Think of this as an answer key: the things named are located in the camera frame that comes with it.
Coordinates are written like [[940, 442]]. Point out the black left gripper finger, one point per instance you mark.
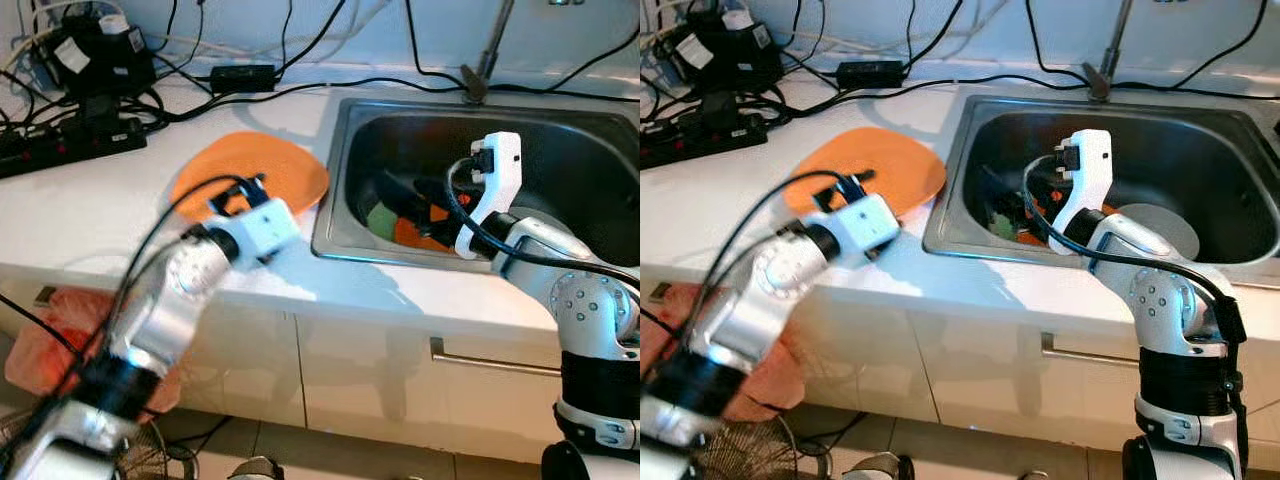
[[857, 185], [253, 188]]

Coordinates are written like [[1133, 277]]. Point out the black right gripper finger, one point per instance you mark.
[[1040, 190], [410, 200], [1010, 197], [440, 190]]

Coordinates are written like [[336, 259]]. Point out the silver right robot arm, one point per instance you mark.
[[585, 300], [1170, 300]]

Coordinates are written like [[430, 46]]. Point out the white kitchen cabinet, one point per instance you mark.
[[950, 380], [350, 390]]

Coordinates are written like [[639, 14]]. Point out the orange plastic plate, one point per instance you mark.
[[880, 155], [260, 160]]

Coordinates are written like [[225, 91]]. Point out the green plate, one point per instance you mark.
[[1000, 226], [382, 225]]

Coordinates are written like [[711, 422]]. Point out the black power adapter brick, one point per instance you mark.
[[243, 80], [870, 75]]

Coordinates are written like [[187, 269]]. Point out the stainless steel sink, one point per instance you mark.
[[570, 150], [1180, 150]]

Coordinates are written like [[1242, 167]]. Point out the white plate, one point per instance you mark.
[[1160, 235]]

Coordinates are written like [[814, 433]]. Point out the metal faucet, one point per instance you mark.
[[490, 50], [1112, 50]]

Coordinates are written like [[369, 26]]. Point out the black power strip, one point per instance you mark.
[[700, 140], [60, 148]]

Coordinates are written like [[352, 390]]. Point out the black charger with white label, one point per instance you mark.
[[730, 55], [105, 60]]

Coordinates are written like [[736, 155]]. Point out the red plastic bag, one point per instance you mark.
[[780, 380], [40, 350]]

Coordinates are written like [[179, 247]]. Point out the grey robot foot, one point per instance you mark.
[[886, 467], [256, 469]]

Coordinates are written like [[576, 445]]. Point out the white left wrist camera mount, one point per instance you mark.
[[865, 225], [260, 230]]

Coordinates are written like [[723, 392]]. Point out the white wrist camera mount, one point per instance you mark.
[[500, 170], [865, 225], [260, 230], [1092, 165]]

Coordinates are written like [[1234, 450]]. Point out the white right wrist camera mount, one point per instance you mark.
[[500, 170], [1092, 165]]

